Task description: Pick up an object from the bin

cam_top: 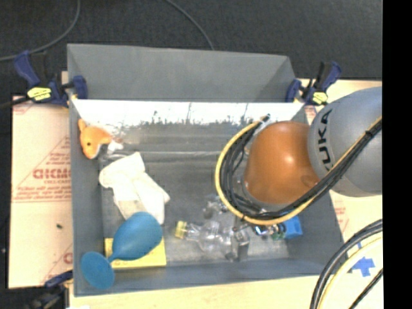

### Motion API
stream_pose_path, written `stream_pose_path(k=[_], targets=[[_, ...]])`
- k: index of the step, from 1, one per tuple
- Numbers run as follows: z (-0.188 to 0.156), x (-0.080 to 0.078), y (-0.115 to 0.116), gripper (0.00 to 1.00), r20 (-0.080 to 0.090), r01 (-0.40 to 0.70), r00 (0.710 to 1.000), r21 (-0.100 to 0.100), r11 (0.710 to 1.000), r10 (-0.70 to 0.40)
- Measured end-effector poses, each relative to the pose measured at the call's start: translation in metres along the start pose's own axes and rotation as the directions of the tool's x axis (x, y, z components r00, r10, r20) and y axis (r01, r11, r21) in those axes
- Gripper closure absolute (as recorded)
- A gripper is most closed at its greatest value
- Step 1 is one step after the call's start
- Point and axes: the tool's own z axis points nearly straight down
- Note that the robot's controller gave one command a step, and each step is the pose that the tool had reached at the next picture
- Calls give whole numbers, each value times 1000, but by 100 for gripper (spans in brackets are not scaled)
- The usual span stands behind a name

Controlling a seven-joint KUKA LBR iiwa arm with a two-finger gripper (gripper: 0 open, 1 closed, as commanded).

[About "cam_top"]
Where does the grey metal bin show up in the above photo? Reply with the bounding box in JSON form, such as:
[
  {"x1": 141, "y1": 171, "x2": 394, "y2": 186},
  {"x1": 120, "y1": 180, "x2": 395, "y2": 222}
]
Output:
[{"x1": 66, "y1": 43, "x2": 347, "y2": 295}]

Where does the cardboard board with red print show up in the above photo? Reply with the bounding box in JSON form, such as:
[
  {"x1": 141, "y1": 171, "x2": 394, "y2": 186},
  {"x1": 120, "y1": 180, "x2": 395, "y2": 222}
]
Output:
[{"x1": 8, "y1": 71, "x2": 383, "y2": 289}]

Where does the clear glass thing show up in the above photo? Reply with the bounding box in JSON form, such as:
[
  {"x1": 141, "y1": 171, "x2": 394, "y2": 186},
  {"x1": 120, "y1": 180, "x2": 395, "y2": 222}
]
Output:
[{"x1": 201, "y1": 194, "x2": 229, "y2": 219}]

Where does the blue box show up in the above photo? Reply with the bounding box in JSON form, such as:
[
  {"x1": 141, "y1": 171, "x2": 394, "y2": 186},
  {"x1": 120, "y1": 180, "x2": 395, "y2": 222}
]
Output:
[{"x1": 284, "y1": 216, "x2": 304, "y2": 240}]

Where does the clear plastic bottle yellow cap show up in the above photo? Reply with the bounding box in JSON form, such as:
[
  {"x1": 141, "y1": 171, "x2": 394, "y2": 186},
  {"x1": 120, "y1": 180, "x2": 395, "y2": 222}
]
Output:
[{"x1": 174, "y1": 220, "x2": 238, "y2": 254}]

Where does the orange toy fox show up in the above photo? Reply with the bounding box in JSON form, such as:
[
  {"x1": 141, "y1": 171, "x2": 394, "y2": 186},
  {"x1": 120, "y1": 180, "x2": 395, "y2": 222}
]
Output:
[{"x1": 77, "y1": 118, "x2": 125, "y2": 160}]

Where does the yellow flat sponge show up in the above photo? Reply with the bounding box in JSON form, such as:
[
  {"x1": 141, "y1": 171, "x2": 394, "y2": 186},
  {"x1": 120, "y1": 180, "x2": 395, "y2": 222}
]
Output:
[{"x1": 103, "y1": 236, "x2": 167, "y2": 270}]

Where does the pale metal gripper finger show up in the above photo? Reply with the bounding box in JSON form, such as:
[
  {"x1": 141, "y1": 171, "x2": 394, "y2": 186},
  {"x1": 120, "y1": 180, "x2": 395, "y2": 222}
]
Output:
[
  {"x1": 225, "y1": 225, "x2": 242, "y2": 261},
  {"x1": 237, "y1": 233, "x2": 252, "y2": 261}
]

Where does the white cloth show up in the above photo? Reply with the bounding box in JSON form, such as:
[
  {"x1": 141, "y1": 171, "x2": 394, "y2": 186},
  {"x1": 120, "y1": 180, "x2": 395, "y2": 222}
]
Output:
[{"x1": 98, "y1": 151, "x2": 171, "y2": 225}]

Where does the blue plastic goblet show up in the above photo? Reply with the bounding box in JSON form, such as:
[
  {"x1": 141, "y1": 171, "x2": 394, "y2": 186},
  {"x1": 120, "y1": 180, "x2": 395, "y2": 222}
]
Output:
[{"x1": 80, "y1": 211, "x2": 164, "y2": 290}]

